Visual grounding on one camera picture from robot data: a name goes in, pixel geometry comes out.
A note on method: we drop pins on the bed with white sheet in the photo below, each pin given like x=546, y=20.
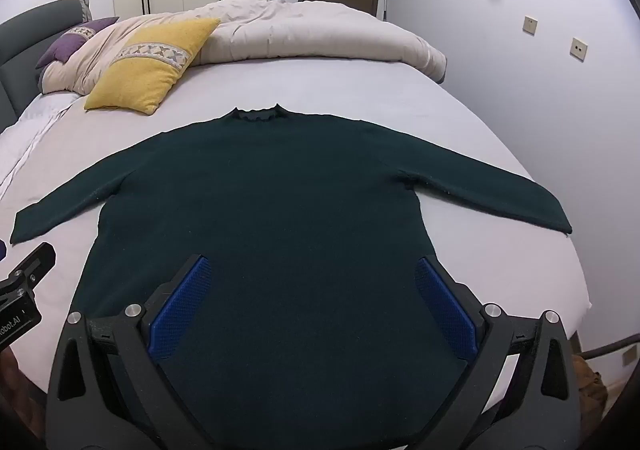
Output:
x=350, y=85

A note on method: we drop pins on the yellow pillow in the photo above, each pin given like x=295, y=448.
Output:
x=150, y=65

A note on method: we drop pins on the beige duvet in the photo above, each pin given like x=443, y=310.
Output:
x=310, y=30

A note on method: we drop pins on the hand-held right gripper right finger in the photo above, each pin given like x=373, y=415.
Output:
x=445, y=305

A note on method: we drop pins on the purple pillow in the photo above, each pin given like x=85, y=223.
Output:
x=67, y=43

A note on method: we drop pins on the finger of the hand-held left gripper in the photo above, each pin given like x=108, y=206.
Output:
x=36, y=261

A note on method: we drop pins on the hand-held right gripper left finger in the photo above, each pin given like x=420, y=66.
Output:
x=182, y=305

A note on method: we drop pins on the wall socket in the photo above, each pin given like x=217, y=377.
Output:
x=530, y=25
x=579, y=49

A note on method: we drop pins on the thin pole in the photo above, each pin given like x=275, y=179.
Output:
x=386, y=0

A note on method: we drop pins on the brown bag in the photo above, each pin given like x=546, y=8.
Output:
x=590, y=385

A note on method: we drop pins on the grey padded headboard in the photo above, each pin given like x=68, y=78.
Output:
x=30, y=38

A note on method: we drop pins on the white quilted bed pad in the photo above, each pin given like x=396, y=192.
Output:
x=35, y=130

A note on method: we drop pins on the dark green sweater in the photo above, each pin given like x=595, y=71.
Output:
x=300, y=205

